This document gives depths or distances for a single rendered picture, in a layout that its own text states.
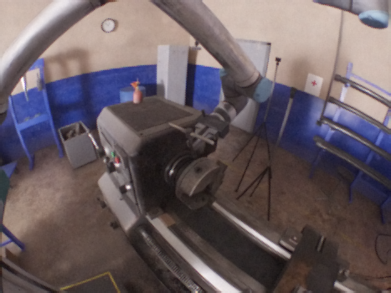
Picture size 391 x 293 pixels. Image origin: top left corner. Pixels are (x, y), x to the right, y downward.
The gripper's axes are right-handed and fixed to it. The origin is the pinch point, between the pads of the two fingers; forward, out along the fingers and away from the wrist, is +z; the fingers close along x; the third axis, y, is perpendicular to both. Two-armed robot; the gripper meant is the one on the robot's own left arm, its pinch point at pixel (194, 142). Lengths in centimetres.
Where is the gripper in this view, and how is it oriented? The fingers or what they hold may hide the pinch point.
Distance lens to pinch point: 59.7
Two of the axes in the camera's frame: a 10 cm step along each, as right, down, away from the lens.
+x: 7.4, 3.9, -5.5
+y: -1.9, -6.6, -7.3
